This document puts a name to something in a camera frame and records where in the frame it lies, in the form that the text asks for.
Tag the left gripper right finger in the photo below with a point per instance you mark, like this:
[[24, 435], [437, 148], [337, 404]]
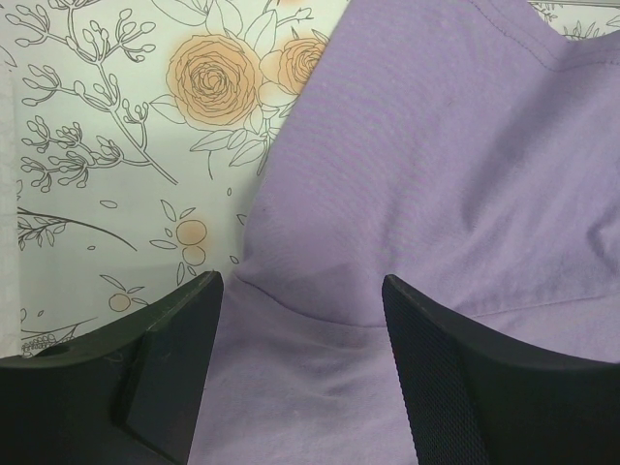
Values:
[[476, 396]]

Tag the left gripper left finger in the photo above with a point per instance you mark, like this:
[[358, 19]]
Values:
[[127, 393]]

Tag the floral table cloth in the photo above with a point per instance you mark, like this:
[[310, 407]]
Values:
[[142, 135]]

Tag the purple t shirt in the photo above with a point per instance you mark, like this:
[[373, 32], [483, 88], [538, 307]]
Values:
[[463, 146]]

